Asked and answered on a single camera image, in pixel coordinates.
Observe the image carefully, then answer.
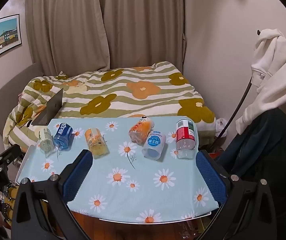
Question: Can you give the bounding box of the white cup blue label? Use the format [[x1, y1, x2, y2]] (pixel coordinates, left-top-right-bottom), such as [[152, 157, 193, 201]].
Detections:
[[142, 130, 167, 161]]

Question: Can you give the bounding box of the white plastic bag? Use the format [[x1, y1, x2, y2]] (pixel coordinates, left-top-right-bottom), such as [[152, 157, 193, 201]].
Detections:
[[214, 117, 227, 138]]

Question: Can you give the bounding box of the clear cup red label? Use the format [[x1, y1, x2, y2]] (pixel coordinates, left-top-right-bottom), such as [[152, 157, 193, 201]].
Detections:
[[175, 119, 196, 159]]

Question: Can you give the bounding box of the grey laptop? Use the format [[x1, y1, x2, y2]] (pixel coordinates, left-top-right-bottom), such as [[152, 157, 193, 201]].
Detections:
[[31, 88, 64, 127]]

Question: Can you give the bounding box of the striped floral blanket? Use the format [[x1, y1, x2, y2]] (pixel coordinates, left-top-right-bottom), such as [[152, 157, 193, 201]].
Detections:
[[3, 61, 216, 150]]

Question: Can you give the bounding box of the clear cup orange label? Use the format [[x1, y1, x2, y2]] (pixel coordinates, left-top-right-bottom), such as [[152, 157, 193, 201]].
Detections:
[[129, 116, 155, 145]]

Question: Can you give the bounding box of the clear cup green label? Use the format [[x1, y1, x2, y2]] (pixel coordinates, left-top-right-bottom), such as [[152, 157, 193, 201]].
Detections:
[[38, 128, 55, 153]]

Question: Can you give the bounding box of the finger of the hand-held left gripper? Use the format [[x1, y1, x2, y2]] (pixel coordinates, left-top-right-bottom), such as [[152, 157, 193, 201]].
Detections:
[[0, 144, 21, 167]]

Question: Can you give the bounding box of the dark jacket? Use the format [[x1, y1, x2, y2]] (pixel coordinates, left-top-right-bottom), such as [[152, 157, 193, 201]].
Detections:
[[218, 109, 286, 220]]

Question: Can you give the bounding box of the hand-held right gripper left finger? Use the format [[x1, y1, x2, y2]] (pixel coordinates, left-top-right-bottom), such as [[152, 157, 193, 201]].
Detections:
[[12, 149, 93, 240]]

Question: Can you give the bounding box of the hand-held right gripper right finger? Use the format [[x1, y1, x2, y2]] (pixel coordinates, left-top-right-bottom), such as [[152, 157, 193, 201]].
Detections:
[[196, 150, 277, 240]]

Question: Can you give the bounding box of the clear cup blue label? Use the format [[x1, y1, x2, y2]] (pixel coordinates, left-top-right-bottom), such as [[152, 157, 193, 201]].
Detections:
[[53, 122, 73, 151]]

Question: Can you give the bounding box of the black curved pole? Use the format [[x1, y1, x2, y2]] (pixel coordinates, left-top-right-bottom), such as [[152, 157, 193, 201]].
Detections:
[[215, 76, 253, 138]]

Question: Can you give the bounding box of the light blue daisy tablecloth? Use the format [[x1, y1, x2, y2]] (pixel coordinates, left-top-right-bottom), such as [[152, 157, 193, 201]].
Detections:
[[17, 116, 220, 224]]

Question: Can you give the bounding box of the white hoodie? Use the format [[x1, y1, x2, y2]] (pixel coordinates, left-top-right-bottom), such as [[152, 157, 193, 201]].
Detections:
[[235, 29, 286, 135]]

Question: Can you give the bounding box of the clear cup yellow label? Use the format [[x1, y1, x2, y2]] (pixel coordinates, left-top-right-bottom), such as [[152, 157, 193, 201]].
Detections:
[[84, 127, 109, 159]]

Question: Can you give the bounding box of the beige curtain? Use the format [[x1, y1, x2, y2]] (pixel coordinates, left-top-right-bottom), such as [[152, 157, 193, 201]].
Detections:
[[98, 0, 186, 73], [25, 0, 111, 77]]

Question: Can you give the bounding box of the framed wall poster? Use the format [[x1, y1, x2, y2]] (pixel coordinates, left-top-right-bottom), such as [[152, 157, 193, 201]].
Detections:
[[0, 14, 22, 67]]

